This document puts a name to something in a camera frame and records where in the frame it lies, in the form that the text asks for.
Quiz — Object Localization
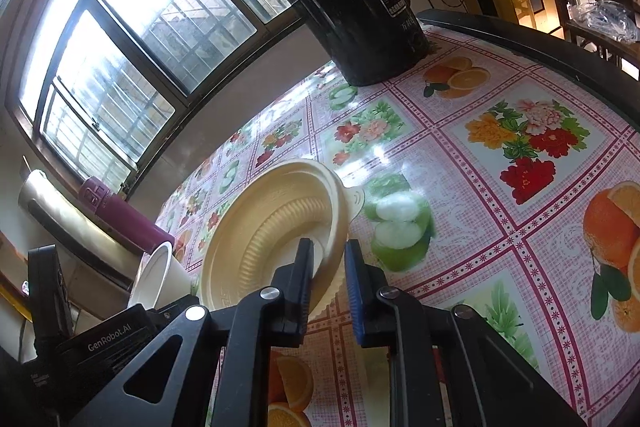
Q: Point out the yellow plastic bowl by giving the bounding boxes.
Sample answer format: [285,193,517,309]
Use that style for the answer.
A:
[201,159,368,315]

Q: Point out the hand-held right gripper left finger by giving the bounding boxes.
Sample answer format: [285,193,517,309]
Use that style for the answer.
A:
[70,237,316,427]

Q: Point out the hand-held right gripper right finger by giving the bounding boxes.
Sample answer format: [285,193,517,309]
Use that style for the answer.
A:
[344,238,588,427]

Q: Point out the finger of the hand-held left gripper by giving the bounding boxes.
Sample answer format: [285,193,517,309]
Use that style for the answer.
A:
[147,294,201,325]

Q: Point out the white paper bowl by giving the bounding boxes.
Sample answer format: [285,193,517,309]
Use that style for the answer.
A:
[127,241,193,310]

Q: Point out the black electric kettle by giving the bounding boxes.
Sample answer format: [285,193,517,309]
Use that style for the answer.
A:
[256,0,432,88]

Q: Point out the tower air conditioner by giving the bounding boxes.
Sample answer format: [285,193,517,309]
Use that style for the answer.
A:
[17,170,141,293]

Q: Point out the wooden chair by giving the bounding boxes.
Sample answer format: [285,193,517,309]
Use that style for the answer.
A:
[565,19,640,80]

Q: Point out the clear plastic bag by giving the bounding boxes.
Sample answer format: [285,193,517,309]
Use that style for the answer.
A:
[567,0,640,44]

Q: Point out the purple thermos bottle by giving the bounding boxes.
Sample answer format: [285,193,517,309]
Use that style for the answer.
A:
[77,176,176,255]

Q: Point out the wooden framed barred window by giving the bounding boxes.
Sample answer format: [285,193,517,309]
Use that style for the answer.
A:
[5,0,321,198]

